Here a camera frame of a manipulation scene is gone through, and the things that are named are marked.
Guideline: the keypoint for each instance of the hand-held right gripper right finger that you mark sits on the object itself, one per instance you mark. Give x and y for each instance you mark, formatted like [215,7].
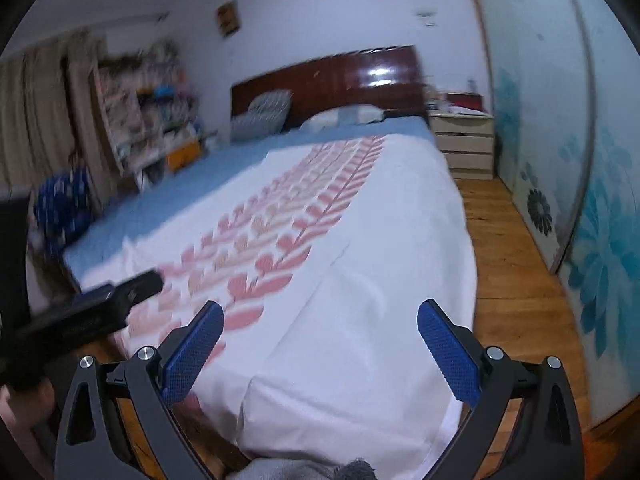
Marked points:
[450,355]

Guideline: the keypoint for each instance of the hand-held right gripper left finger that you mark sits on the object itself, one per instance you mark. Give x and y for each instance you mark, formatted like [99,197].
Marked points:
[195,355]

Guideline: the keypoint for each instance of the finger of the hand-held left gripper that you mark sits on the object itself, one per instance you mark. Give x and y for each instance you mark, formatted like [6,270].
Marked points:
[105,305]

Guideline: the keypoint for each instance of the person's left hand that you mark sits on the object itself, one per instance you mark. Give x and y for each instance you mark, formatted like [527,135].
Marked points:
[27,407]

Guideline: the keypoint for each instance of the blue patterned cloth bundle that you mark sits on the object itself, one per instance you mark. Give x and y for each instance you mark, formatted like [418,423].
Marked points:
[65,205]

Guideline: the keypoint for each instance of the white blanket pink leaf print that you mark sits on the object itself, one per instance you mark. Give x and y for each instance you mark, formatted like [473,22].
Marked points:
[350,270]

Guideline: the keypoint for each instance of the beige curtain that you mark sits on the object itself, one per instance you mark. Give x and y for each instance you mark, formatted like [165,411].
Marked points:
[45,115]

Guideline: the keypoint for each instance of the grey cloth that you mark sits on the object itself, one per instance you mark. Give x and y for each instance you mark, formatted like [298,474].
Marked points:
[300,470]

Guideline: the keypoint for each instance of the blue bed sheet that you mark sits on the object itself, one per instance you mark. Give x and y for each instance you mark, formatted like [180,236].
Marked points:
[210,175]

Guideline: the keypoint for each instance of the orange box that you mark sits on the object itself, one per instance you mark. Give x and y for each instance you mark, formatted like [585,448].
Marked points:
[182,155]

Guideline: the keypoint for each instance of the cluttered white shelf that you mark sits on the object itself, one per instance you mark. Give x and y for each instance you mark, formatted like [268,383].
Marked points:
[145,110]

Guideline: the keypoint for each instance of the cream nightstand with drawers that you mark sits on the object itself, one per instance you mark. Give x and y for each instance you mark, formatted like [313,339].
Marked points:
[465,145]

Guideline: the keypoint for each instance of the blue floral wardrobe door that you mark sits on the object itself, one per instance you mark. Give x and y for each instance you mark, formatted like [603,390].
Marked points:
[565,135]

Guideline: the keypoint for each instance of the grey patterned pillow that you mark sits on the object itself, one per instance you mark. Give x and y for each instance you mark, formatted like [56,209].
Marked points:
[262,112]

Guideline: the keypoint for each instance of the red box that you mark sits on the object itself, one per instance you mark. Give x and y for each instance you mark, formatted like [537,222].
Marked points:
[462,100]

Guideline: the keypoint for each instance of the white blue pillow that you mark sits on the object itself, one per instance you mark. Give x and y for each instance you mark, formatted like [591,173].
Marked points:
[345,116]

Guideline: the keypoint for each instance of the dark wooden headboard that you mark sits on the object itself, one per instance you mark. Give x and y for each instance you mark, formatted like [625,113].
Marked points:
[340,77]

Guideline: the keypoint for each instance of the small framed wall picture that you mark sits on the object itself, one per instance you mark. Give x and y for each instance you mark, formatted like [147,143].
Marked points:
[228,17]

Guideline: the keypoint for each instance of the white wall switch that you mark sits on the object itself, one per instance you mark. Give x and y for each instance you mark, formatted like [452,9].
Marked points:
[425,17]

